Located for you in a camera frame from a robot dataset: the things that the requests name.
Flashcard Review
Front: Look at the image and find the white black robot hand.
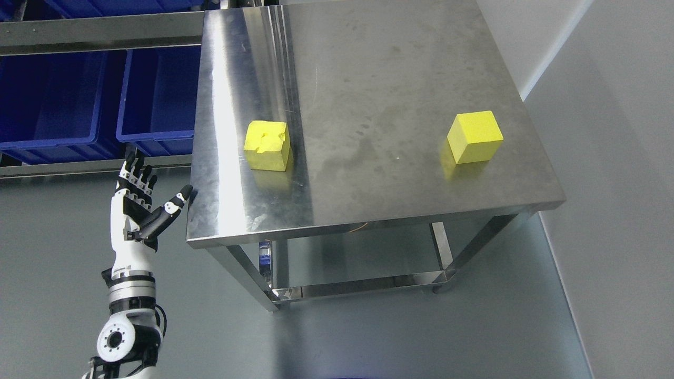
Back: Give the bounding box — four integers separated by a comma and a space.
109, 151, 193, 279

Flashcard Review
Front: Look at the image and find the dented yellow foam block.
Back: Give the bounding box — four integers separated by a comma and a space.
244, 120, 291, 171

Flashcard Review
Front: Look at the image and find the metal shelf rack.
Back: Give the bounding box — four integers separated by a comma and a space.
1, 11, 206, 180

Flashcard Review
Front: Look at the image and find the smooth yellow foam block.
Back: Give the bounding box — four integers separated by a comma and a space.
447, 111, 504, 165

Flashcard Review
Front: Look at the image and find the blue plastic bin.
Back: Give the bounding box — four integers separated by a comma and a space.
1, 51, 127, 165
116, 46, 201, 157

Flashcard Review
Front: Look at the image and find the stainless steel table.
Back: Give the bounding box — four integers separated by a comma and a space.
187, 1, 566, 311

